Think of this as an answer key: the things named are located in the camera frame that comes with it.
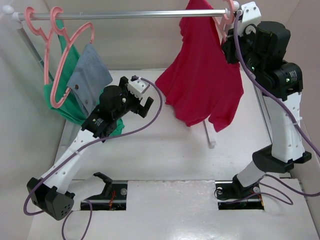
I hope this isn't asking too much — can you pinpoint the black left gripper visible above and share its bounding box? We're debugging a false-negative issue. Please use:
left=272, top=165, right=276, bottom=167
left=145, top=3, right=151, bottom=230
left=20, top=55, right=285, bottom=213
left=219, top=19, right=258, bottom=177
left=113, top=77, right=153, bottom=121

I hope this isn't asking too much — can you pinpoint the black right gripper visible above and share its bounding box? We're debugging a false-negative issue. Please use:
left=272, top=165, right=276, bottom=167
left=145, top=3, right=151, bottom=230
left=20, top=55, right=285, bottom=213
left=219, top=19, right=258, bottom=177
left=222, top=23, right=265, bottom=76

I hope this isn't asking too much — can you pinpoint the red t shirt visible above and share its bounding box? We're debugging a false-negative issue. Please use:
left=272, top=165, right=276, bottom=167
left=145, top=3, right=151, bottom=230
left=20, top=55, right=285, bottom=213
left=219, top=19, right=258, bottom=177
left=154, top=0, right=245, bottom=133

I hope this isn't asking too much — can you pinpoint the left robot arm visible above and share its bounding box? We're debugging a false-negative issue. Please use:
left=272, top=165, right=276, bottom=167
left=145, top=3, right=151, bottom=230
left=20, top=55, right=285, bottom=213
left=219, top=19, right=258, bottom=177
left=26, top=76, right=154, bottom=221

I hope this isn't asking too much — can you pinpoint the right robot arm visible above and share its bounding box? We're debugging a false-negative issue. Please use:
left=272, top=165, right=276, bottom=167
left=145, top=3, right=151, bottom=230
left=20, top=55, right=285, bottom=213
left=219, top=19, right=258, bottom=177
left=222, top=21, right=312, bottom=197

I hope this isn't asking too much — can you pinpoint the green t shirt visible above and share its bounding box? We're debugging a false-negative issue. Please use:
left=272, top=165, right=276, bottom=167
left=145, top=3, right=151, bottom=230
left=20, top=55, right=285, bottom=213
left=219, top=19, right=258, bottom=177
left=43, top=20, right=125, bottom=137

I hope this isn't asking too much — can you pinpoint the pink hanger with clothes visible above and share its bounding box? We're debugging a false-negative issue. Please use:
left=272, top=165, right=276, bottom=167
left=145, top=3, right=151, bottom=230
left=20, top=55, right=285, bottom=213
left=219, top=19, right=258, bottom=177
left=49, top=6, right=96, bottom=110

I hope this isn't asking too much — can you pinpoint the blue denim garment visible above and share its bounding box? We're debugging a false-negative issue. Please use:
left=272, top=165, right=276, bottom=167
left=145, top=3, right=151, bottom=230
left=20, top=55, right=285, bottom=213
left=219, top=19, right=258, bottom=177
left=67, top=43, right=113, bottom=117

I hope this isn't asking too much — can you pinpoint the metal clothes rack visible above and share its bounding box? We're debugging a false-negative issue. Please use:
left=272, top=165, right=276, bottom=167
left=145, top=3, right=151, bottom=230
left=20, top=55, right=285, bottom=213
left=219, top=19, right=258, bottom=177
left=1, top=1, right=245, bottom=150

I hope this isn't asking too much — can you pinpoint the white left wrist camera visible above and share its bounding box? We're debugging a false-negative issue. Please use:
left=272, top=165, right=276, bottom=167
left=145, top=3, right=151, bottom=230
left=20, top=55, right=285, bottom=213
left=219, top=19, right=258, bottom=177
left=127, top=75, right=150, bottom=100

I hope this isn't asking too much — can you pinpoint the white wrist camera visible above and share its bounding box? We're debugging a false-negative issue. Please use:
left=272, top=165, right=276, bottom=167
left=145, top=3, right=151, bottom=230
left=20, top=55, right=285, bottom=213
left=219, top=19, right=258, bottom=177
left=237, top=1, right=262, bottom=35
left=127, top=75, right=150, bottom=100

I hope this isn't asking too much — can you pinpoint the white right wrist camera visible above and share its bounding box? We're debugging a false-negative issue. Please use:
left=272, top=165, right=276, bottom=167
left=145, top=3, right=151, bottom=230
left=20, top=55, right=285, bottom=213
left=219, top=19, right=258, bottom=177
left=237, top=1, right=262, bottom=35

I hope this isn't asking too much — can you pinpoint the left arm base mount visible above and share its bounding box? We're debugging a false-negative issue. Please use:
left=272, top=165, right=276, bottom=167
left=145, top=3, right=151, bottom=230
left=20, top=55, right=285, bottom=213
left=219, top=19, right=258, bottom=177
left=80, top=172, right=128, bottom=211

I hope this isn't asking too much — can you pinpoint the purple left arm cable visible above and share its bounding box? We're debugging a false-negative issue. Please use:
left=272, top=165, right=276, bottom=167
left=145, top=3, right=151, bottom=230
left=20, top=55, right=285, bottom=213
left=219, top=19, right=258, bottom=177
left=22, top=76, right=164, bottom=240

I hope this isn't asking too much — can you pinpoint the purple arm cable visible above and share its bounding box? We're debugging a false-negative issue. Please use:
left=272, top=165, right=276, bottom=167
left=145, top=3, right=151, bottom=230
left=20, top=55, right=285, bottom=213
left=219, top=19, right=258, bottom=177
left=233, top=11, right=320, bottom=206
left=22, top=76, right=164, bottom=240

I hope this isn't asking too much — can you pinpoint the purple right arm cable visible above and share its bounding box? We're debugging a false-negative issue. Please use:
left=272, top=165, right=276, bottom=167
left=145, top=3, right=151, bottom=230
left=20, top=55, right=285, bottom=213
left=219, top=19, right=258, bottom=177
left=233, top=11, right=320, bottom=206

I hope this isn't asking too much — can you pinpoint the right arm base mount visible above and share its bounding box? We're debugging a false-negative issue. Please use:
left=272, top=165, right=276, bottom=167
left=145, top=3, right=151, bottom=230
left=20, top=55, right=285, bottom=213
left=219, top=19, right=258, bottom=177
left=214, top=181, right=265, bottom=211

